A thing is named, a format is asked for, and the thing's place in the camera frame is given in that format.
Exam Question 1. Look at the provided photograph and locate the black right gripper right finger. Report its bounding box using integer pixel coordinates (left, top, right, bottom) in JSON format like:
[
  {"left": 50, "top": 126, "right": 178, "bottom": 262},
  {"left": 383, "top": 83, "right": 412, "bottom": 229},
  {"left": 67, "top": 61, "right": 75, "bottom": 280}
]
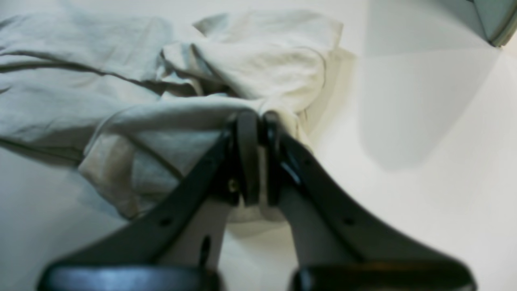
[{"left": 263, "top": 114, "right": 477, "bottom": 291}]

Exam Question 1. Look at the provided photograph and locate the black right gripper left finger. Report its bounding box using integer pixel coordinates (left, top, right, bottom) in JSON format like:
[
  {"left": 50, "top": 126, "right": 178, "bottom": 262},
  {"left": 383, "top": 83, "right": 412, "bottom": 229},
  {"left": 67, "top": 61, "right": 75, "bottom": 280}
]
[{"left": 38, "top": 111, "right": 260, "bottom": 291}]

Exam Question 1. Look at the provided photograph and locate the beige t-shirt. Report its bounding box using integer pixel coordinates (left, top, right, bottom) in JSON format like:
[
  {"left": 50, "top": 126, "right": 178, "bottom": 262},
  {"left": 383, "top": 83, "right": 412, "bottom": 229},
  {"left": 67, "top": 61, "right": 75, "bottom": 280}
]
[{"left": 1, "top": 11, "right": 343, "bottom": 219}]

